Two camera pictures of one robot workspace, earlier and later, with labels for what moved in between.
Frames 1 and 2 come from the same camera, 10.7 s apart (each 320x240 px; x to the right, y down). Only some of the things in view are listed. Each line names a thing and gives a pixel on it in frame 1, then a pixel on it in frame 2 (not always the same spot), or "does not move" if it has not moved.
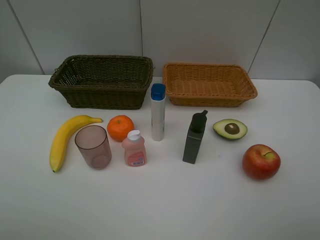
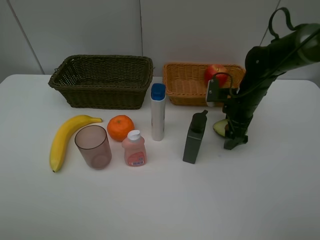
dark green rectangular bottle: (195, 136) does not move
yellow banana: (61, 134) does not move
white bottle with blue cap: (158, 106) does not move
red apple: (260, 162) -> (211, 69)
